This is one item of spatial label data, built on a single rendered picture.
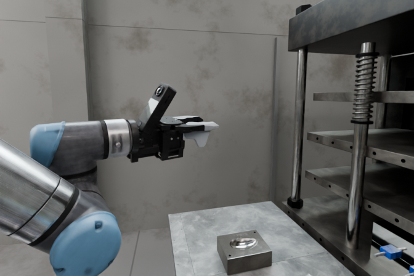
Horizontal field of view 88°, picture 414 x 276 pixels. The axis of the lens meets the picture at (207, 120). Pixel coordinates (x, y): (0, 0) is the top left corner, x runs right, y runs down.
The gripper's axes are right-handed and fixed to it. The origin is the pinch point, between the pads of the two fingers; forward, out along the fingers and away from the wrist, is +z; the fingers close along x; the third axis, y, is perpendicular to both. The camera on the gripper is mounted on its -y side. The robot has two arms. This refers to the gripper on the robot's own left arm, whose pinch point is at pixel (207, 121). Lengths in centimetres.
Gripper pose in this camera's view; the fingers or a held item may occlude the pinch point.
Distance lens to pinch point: 55.4
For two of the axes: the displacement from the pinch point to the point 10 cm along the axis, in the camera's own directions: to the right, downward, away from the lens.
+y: -0.8, 9.7, 2.2
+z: 8.1, -0.6, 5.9
